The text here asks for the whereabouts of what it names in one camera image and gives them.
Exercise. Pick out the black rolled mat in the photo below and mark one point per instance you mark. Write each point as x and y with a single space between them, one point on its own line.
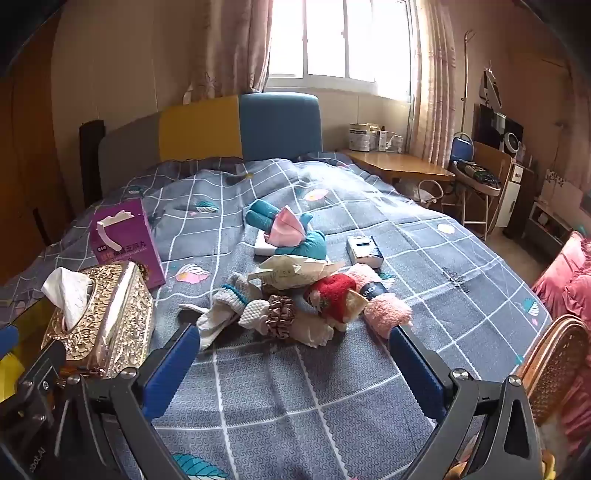
91 161

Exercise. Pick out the white cardboard box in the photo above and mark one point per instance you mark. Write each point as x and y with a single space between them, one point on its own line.
396 143

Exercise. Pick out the white knit sock blue band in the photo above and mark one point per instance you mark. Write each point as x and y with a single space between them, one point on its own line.
231 295

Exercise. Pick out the pink bedding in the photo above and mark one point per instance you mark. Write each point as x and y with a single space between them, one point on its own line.
568 286

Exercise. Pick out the teal fluffy socks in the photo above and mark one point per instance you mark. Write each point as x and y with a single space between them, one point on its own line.
318 249

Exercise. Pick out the white fan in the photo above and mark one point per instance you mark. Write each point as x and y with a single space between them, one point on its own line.
513 143

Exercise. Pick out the small blue white box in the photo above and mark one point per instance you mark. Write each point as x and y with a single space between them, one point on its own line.
362 249

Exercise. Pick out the pink scrunchie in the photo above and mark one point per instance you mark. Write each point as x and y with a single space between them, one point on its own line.
281 314

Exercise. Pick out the white cabinet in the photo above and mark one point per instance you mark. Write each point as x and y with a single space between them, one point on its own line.
512 198

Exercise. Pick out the purple tissue box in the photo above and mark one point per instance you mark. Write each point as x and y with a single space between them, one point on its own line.
134 249

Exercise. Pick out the beige mesh cloth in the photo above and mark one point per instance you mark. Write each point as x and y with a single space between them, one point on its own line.
254 314

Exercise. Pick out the gold ornate tissue box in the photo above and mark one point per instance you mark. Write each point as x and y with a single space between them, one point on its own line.
115 318

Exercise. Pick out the white sponge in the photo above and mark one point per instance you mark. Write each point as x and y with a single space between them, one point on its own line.
263 248

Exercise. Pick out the grey yellow blue headboard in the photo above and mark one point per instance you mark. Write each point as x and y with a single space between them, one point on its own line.
198 129

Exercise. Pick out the white boxes on shelf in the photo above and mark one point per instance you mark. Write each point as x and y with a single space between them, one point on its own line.
360 138

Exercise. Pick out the wooden desk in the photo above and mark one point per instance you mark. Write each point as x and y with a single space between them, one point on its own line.
397 164

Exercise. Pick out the black television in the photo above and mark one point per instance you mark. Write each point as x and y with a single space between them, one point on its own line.
489 124

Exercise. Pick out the wooden board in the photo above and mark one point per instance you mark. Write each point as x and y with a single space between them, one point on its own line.
490 157

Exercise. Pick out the grey checked bedspread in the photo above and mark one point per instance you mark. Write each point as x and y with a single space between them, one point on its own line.
300 406

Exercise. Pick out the window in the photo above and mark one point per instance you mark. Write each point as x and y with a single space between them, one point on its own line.
332 41

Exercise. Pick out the blue chair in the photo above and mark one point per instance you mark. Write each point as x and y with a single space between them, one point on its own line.
459 147

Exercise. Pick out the white plastic packet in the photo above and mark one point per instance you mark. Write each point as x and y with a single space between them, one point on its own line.
281 272

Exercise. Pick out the rattan chair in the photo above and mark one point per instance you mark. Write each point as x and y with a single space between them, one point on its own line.
554 364

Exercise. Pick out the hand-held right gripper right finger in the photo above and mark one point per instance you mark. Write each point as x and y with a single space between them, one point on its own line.
415 369

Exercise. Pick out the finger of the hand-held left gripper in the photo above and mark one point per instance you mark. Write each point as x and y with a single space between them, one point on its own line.
44 364
8 344

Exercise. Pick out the wooden wardrobe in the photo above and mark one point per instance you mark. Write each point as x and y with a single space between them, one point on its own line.
27 184

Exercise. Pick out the pink patterned curtain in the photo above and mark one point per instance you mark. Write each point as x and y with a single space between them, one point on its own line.
231 46
438 92

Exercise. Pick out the white hanging bag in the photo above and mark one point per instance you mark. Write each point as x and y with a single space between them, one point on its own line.
494 92

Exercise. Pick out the red fluffy sock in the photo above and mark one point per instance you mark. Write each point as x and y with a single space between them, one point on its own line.
332 288

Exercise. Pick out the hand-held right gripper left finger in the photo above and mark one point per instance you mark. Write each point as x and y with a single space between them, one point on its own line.
171 369

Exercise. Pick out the small white sock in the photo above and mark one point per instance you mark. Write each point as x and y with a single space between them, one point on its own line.
314 332

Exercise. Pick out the low white shelf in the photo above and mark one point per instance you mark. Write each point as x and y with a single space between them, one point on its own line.
545 226

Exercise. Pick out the pink cloth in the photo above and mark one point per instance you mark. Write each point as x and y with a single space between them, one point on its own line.
286 228

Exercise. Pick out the pink fluffy socks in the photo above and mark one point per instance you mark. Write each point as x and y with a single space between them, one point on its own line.
388 314

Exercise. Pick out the coat rack pole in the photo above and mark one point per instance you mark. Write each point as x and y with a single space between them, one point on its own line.
467 83

